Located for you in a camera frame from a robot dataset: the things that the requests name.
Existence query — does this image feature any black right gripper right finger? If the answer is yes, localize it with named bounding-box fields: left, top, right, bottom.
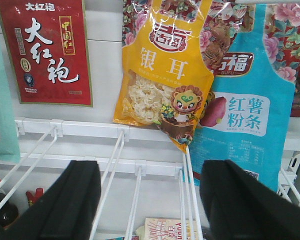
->
left=199, top=159, right=300, bottom=240

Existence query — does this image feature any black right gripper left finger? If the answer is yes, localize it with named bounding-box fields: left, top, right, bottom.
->
left=0, top=160, right=101, bottom=240

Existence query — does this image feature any teal goji berry pouch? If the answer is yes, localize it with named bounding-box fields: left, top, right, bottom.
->
left=0, top=0, right=21, bottom=163

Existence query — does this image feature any red sauce squeeze pouch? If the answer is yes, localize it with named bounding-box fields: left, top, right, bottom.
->
left=25, top=187, right=44, bottom=207

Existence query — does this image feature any blue sweet potato noodle bag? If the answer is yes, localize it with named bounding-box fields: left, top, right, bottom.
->
left=189, top=3, right=300, bottom=191

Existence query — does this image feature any yellow white fungus bag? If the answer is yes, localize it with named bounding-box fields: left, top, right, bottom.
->
left=113, top=0, right=214, bottom=151

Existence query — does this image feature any red tea packet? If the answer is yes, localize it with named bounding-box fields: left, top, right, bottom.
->
left=0, top=0, right=93, bottom=107

